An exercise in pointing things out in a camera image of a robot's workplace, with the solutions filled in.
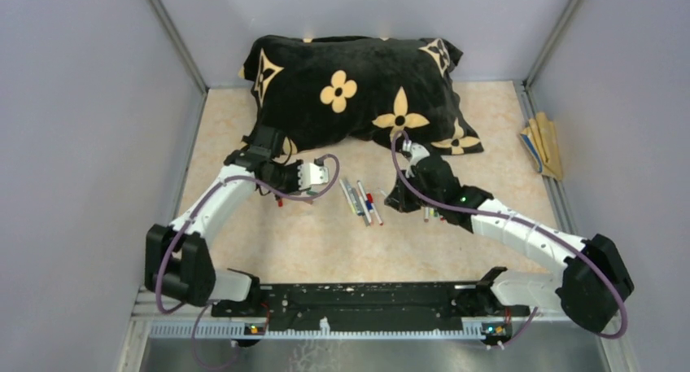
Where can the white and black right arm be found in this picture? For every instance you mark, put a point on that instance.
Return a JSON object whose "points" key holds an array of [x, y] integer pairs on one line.
{"points": [[585, 278]]}

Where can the folded yellow and blue cloth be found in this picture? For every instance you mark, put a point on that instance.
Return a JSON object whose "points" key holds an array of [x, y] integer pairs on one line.
{"points": [[539, 138]]}

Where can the black pillow with cream flowers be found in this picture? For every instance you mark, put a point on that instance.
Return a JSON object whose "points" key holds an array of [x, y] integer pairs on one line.
{"points": [[320, 91]]}

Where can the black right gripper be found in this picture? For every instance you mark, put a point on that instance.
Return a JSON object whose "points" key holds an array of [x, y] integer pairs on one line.
{"points": [[399, 199]]}

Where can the white pen with light-green cap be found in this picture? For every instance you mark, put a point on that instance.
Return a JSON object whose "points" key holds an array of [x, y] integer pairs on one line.
{"points": [[348, 197]]}

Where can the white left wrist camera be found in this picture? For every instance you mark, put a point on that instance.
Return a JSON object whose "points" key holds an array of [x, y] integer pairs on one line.
{"points": [[311, 174]]}

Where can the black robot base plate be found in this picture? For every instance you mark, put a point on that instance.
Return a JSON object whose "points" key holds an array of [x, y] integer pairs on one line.
{"points": [[369, 306]]}

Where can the aluminium front frame rail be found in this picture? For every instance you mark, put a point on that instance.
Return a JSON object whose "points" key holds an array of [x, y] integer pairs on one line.
{"points": [[192, 322]]}

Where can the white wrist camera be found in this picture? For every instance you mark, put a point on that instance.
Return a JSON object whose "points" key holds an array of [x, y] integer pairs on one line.
{"points": [[311, 174], [413, 153]]}

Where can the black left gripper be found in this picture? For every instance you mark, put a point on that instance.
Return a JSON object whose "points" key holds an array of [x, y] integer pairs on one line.
{"points": [[294, 169]]}

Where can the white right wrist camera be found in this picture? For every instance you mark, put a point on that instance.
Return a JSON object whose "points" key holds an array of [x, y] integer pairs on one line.
{"points": [[413, 153]]}

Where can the white pen with red cap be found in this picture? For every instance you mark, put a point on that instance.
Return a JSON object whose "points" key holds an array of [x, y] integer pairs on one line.
{"points": [[373, 209]]}

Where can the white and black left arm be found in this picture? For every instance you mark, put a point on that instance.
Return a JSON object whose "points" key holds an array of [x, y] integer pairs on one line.
{"points": [[178, 264]]}

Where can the aluminium wall rail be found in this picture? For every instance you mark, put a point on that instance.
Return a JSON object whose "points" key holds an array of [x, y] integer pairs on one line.
{"points": [[180, 47]]}

